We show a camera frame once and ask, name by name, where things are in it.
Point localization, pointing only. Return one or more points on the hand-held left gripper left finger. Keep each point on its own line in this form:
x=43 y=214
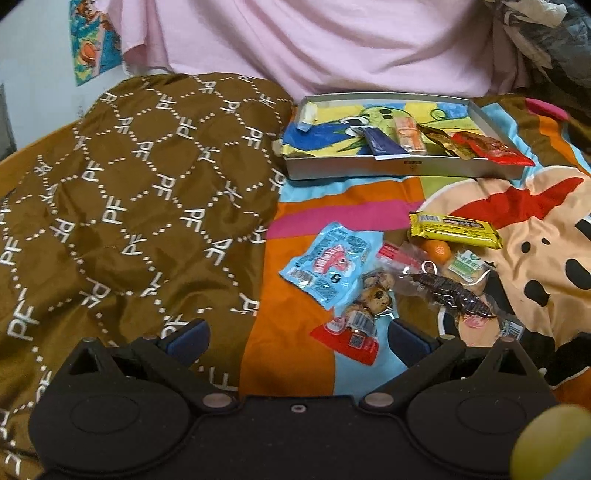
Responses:
x=189 y=341

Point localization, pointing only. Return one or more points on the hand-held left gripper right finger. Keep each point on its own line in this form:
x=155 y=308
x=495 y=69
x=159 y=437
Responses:
x=406 y=340

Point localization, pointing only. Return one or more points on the red walnut snack packet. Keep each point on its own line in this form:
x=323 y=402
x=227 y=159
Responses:
x=351 y=339

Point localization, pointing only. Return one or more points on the clear dark meat stick packet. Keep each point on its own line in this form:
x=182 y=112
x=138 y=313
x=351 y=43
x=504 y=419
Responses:
x=448 y=290

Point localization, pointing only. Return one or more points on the green label pastry packet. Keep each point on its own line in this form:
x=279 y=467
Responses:
x=466 y=267

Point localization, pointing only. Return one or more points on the mandarin orange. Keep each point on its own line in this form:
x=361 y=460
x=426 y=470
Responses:
x=437 y=250

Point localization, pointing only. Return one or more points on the light blue snack packet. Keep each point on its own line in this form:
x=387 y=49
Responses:
x=323 y=265

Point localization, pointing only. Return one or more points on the yellow snack bar packet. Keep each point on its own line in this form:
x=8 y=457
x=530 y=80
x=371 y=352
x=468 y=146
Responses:
x=452 y=229

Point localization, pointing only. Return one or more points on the grey shallow box tray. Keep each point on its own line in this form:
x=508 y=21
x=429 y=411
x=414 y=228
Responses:
x=351 y=168

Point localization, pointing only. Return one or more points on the dark blue snack packet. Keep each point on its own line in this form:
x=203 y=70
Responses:
x=381 y=143

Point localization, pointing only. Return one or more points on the orange white cracker packet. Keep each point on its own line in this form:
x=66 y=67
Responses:
x=408 y=136

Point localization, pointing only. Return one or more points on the gold brown snack packet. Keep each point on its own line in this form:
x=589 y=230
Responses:
x=443 y=138

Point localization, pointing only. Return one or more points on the red meat snack packet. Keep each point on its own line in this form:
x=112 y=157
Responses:
x=494 y=150

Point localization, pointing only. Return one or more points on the clear red label snack packet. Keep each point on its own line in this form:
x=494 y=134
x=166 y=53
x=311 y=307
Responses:
x=392 y=253

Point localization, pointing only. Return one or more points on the brown patterned quilt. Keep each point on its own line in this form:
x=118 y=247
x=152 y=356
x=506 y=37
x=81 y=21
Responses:
x=115 y=207

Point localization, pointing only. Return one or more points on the colourful cartoon bed sheet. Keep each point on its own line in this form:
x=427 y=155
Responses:
x=531 y=221

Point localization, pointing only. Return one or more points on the masking tape strip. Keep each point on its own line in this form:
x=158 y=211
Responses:
x=280 y=148
x=308 y=117

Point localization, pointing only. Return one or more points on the pink sheet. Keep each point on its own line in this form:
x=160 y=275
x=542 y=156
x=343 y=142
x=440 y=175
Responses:
x=323 y=41

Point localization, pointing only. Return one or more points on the plastic bag of clothes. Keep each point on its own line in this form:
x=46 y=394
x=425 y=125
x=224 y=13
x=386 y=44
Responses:
x=554 y=37

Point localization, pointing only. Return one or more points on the cartoon wall poster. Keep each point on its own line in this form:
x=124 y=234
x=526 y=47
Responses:
x=92 y=55

